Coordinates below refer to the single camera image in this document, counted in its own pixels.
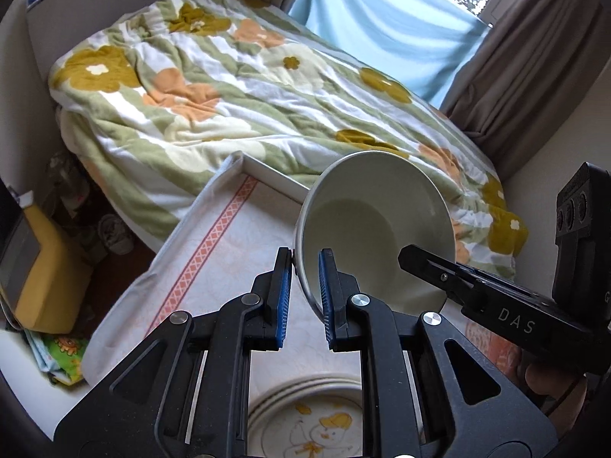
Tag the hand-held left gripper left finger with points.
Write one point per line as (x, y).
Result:
(284, 305)

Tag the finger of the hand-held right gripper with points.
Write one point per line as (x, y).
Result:
(429, 269)
(506, 286)

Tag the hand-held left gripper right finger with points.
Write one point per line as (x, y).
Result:
(327, 305)

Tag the plain white bowl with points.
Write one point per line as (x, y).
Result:
(372, 210)

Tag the person's right hand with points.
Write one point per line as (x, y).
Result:
(549, 386)

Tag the cream tablecloth with orange trim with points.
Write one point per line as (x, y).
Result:
(229, 257)

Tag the white plate yellow cartoon print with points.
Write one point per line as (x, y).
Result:
(305, 432)
(286, 381)

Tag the white rimmed tray table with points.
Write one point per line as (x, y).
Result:
(272, 176)

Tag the white sneaker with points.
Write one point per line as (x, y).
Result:
(117, 236)

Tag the wide brown curtain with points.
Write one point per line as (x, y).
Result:
(525, 81)

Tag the floral green orange blanket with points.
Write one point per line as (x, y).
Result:
(215, 105)

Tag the colourful printed cloth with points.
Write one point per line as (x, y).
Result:
(57, 358)

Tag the yellow box with grey lid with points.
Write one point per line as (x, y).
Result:
(52, 276)

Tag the light blue curtain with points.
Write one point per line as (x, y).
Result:
(382, 24)

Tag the grey bed headboard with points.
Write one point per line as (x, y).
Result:
(95, 14)

